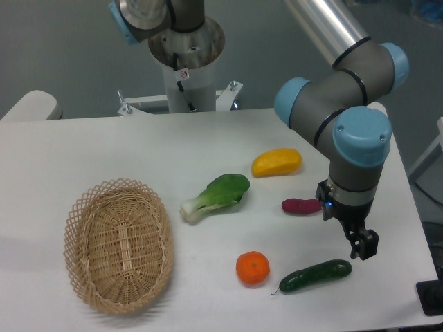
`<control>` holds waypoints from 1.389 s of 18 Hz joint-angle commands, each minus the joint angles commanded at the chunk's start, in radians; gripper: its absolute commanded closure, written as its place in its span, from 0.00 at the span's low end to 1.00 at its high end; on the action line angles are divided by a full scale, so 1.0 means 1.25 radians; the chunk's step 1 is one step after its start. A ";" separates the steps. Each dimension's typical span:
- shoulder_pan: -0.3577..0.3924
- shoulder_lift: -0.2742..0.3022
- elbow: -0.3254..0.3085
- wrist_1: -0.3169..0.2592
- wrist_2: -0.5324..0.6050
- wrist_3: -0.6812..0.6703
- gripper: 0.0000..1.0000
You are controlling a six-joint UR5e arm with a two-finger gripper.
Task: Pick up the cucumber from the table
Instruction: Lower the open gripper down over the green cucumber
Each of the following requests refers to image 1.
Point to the orange tangerine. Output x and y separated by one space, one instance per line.
252 268

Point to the black device at table edge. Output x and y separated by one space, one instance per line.
430 296

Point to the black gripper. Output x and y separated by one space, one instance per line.
364 243

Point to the white chair back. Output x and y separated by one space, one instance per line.
34 106

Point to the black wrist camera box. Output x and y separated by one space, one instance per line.
323 196

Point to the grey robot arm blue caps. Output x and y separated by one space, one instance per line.
334 115

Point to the yellow mango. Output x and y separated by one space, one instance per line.
276 162

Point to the red sweet potato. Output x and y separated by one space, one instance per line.
301 206

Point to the green bok choy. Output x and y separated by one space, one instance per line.
223 192

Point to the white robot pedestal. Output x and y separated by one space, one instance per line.
188 61

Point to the green cucumber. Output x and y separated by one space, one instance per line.
327 271

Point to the woven wicker basket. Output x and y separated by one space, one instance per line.
118 246

